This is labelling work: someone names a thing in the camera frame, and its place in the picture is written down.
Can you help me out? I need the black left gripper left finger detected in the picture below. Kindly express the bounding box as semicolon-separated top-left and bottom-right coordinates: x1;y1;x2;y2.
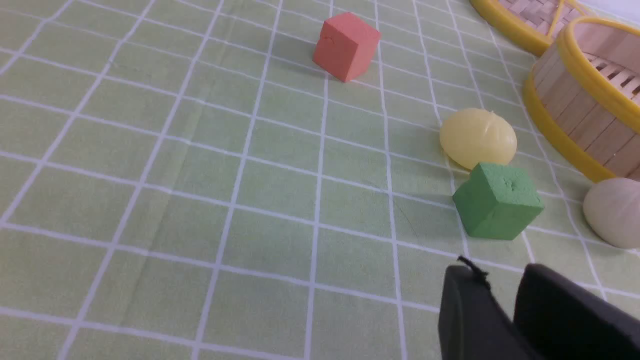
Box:
438;256;542;360

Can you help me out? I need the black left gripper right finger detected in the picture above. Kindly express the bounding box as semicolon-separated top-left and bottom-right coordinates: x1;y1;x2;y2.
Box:
513;263;640;360

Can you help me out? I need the white bun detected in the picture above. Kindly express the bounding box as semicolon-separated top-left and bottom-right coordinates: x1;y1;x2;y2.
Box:
582;177;640;249

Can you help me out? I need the pale yellow bun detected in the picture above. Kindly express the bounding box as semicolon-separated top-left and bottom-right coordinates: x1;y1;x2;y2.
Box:
439;108;518;170

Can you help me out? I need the bamboo steamer tray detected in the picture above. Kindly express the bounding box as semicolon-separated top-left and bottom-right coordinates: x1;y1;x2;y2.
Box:
523;16;640;183

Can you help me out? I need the woven bamboo steamer lid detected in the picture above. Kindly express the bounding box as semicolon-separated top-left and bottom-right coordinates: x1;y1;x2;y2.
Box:
470;0;594;57

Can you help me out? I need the green foam cube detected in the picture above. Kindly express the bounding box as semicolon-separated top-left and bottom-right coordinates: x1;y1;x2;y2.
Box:
452;162;545;240

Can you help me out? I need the red foam cube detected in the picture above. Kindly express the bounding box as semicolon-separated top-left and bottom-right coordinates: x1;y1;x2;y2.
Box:
312;12;381;83

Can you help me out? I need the green checkered tablecloth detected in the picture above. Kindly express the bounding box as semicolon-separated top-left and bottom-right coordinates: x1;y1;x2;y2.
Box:
0;0;639;360

